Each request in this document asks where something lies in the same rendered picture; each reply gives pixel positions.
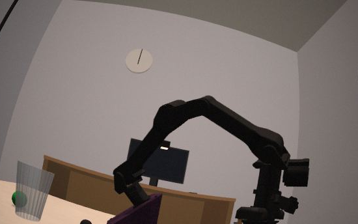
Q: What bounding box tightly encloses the black ball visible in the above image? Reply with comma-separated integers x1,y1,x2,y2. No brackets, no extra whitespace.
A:
80,219,92,224

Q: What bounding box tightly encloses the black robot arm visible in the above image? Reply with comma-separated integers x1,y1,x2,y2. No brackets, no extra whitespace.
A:
113,95,310,214

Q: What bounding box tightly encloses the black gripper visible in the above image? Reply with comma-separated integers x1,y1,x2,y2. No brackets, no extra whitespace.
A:
235,185,284,224

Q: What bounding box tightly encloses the clear ribbed plastic cup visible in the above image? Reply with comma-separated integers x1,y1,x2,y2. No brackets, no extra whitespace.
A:
15,161,55,222

